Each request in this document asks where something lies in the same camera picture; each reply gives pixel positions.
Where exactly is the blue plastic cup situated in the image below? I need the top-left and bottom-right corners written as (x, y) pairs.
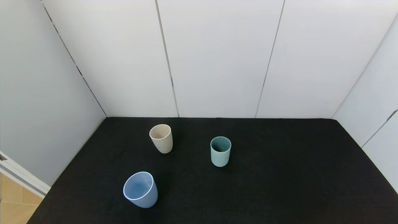
top-left (123, 171), bottom-right (158, 208)

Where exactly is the beige plastic cup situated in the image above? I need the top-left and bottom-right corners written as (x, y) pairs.
top-left (149, 124), bottom-right (173, 154)

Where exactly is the teal plastic cup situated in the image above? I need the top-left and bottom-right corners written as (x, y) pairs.
top-left (210, 136), bottom-right (232, 167)

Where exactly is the white frame rail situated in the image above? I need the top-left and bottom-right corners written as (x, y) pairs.
top-left (0, 151), bottom-right (51, 198)

